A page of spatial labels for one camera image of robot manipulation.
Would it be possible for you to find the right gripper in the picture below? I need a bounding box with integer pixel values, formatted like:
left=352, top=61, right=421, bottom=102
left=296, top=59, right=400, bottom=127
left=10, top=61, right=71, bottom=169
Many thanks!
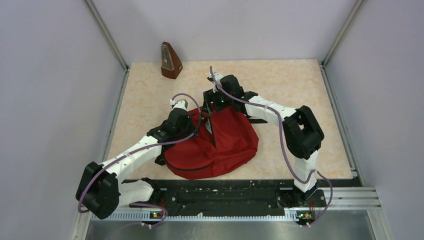
left=201, top=85, right=233, bottom=116

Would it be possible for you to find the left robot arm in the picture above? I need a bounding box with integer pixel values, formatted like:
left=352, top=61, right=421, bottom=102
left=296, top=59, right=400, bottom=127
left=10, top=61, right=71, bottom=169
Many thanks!
left=75, top=104, right=195, bottom=220

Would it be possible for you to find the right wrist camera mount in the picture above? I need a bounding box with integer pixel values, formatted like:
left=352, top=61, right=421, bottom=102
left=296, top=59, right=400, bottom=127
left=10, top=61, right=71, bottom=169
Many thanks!
left=207, top=72, right=224, bottom=93

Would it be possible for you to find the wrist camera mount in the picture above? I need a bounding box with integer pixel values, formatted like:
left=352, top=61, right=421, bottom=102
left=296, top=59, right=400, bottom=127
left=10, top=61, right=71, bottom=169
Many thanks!
left=169, top=99, right=188, bottom=111
left=207, top=72, right=224, bottom=93

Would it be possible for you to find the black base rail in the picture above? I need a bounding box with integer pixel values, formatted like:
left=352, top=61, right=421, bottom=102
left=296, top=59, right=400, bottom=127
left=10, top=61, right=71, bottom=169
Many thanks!
left=147, top=179, right=327, bottom=217

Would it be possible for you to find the brown wooden metronome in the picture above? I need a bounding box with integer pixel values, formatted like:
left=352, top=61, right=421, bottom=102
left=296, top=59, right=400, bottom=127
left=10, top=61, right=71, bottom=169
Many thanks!
left=160, top=41, right=183, bottom=80

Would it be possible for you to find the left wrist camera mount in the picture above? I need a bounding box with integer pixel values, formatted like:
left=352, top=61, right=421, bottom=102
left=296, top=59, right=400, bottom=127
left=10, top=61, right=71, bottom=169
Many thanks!
left=169, top=99, right=188, bottom=111

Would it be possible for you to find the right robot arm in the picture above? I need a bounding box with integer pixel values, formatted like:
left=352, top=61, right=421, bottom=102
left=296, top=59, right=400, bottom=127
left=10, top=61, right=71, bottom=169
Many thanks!
left=203, top=72, right=325, bottom=206

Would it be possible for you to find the red backpack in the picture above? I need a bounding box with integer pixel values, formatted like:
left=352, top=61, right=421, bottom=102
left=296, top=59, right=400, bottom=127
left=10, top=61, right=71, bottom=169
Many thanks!
left=160, top=107, right=259, bottom=180

